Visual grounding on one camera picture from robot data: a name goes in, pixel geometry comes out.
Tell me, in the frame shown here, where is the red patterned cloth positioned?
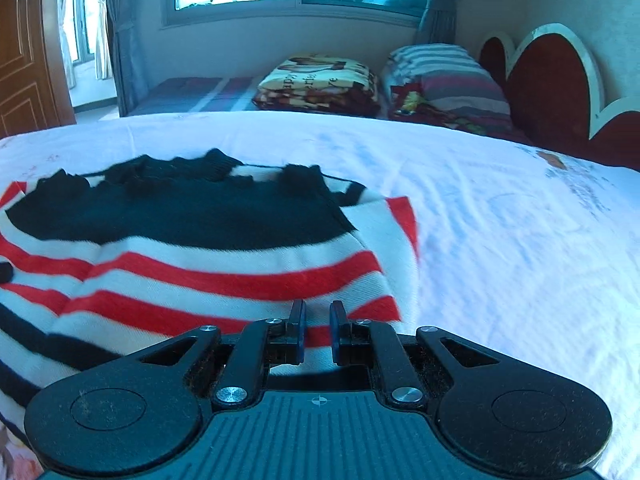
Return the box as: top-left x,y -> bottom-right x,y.
389,85 -> 533,147

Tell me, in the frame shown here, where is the blue bundle on windowsill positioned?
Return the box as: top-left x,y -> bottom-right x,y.
361,0 -> 427,17

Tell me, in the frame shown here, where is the striped mattress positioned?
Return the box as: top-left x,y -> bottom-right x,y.
124,75 -> 273,117

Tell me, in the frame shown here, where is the striped knit sweater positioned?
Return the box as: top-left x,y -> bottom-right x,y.
0,148 -> 421,436

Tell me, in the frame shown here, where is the floral white bed sheet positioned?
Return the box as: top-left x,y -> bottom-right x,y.
0,111 -> 640,480

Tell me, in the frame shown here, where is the brown wooden door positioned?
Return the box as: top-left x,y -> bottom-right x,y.
0,0 -> 77,139

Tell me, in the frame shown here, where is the red heart-shaped headboard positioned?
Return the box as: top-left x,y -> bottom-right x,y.
477,22 -> 640,172

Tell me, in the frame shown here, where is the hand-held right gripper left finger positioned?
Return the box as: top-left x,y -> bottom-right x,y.
140,300 -> 307,409

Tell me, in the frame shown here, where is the blue curtain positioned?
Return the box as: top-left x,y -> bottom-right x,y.
416,0 -> 476,47
101,0 -> 147,117

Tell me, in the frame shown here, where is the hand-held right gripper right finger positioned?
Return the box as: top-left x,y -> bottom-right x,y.
330,300 -> 501,405

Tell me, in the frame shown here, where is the white sheer curtain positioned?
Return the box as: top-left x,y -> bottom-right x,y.
54,0 -> 117,82

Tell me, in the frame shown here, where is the folded printed blanket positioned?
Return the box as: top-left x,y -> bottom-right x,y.
251,54 -> 387,117

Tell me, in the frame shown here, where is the striped pillow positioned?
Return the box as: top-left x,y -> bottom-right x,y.
382,43 -> 512,128

